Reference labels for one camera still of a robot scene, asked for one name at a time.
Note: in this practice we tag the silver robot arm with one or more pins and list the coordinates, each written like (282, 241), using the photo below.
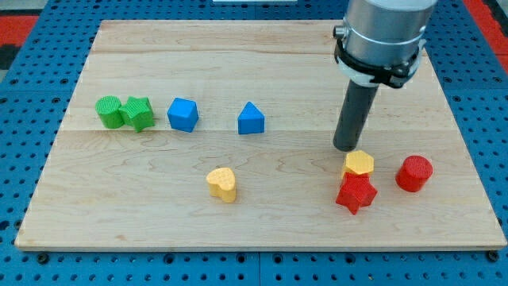
(381, 41)

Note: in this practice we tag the yellow heart block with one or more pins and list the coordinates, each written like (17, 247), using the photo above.
(222, 184)

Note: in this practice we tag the wooden board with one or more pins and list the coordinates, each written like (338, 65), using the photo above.
(118, 190)

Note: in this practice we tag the blue triangle block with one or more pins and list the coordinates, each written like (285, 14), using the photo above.
(250, 120)

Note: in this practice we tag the blue cube block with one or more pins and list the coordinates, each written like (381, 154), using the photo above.
(183, 114)

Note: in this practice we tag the yellow hexagon block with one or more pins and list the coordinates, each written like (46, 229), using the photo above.
(358, 162)

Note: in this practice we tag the red star block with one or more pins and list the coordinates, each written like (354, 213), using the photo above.
(355, 192)

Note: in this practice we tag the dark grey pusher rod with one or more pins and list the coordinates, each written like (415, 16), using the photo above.
(354, 112)

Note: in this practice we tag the green star block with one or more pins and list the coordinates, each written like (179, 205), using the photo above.
(138, 113)

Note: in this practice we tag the green cylinder block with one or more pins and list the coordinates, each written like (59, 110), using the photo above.
(107, 109)

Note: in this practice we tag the red cylinder block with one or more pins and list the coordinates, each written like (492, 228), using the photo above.
(415, 171)

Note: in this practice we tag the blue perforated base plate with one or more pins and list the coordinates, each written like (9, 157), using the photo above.
(44, 72)

